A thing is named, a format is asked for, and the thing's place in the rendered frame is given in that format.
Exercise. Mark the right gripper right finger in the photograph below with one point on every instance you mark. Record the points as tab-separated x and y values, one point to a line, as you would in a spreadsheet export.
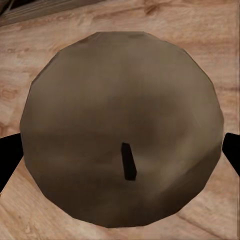
231	149

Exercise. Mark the pillar candle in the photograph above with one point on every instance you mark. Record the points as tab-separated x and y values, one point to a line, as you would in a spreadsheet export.
121	129

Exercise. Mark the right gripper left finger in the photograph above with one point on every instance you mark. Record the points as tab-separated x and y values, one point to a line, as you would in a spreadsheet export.
11	152

